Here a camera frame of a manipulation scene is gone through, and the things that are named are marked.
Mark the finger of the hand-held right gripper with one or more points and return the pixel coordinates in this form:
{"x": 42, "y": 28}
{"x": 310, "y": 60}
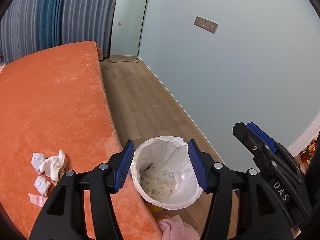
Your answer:
{"x": 262, "y": 135}
{"x": 252, "y": 142}

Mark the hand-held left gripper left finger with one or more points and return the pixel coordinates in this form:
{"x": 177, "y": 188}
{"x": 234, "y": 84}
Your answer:
{"x": 123, "y": 167}

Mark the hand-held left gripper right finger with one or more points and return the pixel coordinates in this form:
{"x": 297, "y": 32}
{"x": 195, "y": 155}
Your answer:
{"x": 197, "y": 166}

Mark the leopard print scrunchie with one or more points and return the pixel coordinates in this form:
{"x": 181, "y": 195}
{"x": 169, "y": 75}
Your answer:
{"x": 148, "y": 168}

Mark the white lined trash bin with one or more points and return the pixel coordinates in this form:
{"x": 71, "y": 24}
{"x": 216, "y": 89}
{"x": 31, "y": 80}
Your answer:
{"x": 182, "y": 187}

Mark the clear plastic packaging bag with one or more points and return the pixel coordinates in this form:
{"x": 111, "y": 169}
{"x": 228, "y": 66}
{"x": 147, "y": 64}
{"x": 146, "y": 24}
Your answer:
{"x": 157, "y": 183}

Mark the yellow trash bin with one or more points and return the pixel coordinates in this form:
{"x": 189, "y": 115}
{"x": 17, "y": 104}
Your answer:
{"x": 158, "y": 210}

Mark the white cloth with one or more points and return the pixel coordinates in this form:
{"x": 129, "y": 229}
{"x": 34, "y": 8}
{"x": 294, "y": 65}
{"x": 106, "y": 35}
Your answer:
{"x": 53, "y": 166}

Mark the white tissue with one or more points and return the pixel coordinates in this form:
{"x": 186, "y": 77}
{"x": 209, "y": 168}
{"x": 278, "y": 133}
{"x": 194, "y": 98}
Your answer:
{"x": 42, "y": 185}
{"x": 38, "y": 162}

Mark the pale pink paper scrap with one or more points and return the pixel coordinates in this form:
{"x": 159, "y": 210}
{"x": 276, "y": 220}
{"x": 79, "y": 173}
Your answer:
{"x": 37, "y": 199}

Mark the pink fleece clothing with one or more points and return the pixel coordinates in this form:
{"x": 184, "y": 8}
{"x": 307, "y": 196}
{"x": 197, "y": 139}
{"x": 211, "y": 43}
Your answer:
{"x": 177, "y": 230}

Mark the orange plush blanket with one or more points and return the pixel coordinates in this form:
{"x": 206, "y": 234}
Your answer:
{"x": 50, "y": 92}

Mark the standing floor mirror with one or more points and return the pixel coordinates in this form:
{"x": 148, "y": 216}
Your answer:
{"x": 127, "y": 17}

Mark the pale pink quilt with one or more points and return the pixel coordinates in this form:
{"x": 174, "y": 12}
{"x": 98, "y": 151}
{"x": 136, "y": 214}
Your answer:
{"x": 2, "y": 67}

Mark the grey and blue curtain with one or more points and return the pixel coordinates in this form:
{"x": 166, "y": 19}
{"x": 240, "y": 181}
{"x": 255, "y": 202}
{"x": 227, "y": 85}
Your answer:
{"x": 50, "y": 12}

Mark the bronze wall socket panel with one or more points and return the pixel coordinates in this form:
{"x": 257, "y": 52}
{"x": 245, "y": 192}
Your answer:
{"x": 206, "y": 25}

